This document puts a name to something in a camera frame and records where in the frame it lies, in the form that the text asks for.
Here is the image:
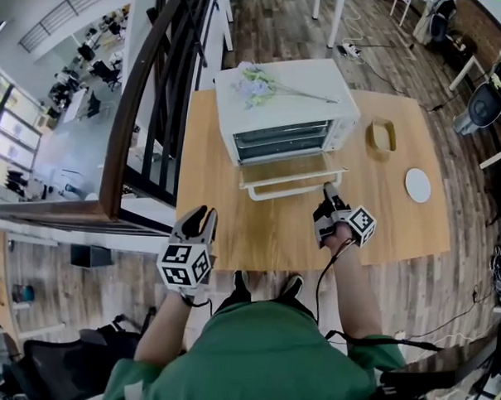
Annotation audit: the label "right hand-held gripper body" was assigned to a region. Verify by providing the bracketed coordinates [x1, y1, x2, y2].
[311, 192, 379, 252]

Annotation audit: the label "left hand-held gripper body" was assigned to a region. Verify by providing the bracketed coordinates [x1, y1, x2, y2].
[154, 226, 219, 299]

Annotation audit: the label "glass toaster oven door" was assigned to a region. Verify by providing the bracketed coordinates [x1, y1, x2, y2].
[236, 147, 350, 206]

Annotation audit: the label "white toaster oven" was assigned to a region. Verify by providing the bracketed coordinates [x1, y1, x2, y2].
[210, 53, 364, 172]

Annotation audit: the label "person's right forearm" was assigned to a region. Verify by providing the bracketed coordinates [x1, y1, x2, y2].
[323, 225, 389, 341]

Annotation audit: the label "person's left forearm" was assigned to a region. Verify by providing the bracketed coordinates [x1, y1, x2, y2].
[134, 290, 199, 370]

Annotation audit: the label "person's black left shoe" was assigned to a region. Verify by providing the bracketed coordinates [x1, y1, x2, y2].
[231, 270, 254, 298]

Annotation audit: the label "person's black shoe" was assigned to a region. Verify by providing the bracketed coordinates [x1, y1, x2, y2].
[231, 270, 254, 298]
[282, 272, 306, 300]

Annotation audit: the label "person's black trousers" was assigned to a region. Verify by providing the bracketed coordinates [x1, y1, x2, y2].
[213, 285, 320, 324]

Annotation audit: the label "yellow rectangular container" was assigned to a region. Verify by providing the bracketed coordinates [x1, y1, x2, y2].
[364, 117, 398, 155]

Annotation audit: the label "white round plate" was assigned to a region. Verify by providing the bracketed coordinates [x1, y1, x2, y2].
[404, 167, 433, 203]

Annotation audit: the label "person's black right shoe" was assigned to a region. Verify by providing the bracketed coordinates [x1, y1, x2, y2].
[282, 272, 306, 300]

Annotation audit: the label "dark wooden stair railing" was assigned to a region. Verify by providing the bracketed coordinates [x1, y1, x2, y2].
[97, 0, 215, 236]

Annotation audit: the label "black square bin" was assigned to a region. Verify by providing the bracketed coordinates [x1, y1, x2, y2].
[69, 243, 115, 270]

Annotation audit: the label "person's green shirt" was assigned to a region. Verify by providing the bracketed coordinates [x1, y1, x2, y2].
[102, 294, 434, 400]

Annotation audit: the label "artificial purple flower bunch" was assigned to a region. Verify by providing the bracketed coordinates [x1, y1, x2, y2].
[230, 62, 343, 114]

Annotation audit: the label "white power strip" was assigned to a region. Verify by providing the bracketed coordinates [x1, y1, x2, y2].
[340, 41, 365, 60]

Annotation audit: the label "black mesh office chair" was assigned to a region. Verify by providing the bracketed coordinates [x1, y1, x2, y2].
[0, 308, 156, 400]

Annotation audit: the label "teal bucket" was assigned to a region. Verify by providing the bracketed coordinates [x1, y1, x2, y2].
[11, 282, 36, 305]

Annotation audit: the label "grey black office chair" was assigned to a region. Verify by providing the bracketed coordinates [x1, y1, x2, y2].
[451, 80, 501, 138]

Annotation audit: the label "white desk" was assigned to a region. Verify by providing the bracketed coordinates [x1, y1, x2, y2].
[445, 51, 501, 171]

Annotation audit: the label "black equipment pack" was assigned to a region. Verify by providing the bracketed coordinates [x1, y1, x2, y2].
[372, 363, 460, 400]

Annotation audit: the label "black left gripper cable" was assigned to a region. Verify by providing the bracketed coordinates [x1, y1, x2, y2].
[180, 294, 213, 310]

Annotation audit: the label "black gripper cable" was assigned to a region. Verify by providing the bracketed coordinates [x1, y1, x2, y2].
[314, 236, 359, 325]
[180, 294, 213, 310]

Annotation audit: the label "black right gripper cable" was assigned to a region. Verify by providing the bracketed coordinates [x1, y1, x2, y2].
[314, 236, 359, 325]

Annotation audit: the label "black shoulder strap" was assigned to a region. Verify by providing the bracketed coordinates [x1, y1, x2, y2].
[324, 330, 445, 354]

